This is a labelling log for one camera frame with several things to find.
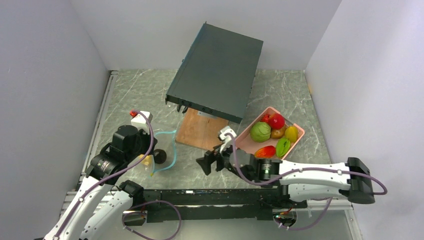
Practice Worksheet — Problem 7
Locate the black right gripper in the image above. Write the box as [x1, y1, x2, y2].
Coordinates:
[196, 139, 252, 182]

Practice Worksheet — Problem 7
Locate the clear zip top bag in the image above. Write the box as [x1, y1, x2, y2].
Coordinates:
[138, 123, 177, 177]

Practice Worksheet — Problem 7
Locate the dark purple toy mangosteen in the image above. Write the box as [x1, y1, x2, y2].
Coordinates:
[153, 149, 168, 165]

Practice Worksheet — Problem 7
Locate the pink perforated plastic basket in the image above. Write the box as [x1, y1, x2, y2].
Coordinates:
[236, 106, 305, 160]

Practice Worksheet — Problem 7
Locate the red toy apple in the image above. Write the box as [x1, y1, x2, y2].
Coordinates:
[267, 113, 286, 130]

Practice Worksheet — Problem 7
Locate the yellow toy walnut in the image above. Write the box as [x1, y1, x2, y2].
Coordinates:
[140, 155, 154, 167]

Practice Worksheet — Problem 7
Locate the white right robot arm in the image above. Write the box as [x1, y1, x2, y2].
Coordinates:
[195, 147, 376, 208]

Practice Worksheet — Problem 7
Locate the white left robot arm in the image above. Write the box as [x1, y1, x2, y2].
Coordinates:
[44, 122, 157, 240]

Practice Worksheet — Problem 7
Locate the wooden cutting board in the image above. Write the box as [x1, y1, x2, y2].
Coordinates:
[175, 108, 229, 150]

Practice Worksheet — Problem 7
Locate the red orange toy mango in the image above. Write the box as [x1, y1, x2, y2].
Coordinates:
[254, 145, 276, 159]

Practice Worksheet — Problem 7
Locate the green toy cabbage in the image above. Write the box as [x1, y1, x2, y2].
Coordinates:
[249, 121, 272, 143]

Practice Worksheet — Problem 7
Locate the red toy strawberry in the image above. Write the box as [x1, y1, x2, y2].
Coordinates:
[260, 114, 270, 123]

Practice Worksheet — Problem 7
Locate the brown toy kiwi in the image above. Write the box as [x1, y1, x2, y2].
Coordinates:
[270, 127, 286, 140]

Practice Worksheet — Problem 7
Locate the dark grey metal chassis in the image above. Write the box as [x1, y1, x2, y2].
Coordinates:
[164, 23, 264, 124]

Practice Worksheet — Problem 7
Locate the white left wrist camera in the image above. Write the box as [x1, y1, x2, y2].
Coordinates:
[129, 110, 153, 133]

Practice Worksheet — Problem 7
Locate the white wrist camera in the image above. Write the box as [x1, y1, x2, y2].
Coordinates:
[218, 125, 237, 153]
[129, 110, 153, 133]

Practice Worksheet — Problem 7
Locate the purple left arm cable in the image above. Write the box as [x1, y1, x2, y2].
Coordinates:
[52, 110, 182, 240]

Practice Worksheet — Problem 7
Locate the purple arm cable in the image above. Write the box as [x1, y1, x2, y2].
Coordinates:
[225, 134, 388, 232]
[52, 110, 182, 240]

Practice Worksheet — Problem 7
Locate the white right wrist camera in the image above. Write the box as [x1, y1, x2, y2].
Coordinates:
[218, 125, 237, 153]

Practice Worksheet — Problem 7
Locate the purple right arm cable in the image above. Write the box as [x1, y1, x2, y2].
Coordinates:
[225, 134, 388, 232]

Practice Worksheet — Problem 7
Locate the aluminium side rail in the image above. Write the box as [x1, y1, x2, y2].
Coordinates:
[59, 70, 119, 217]

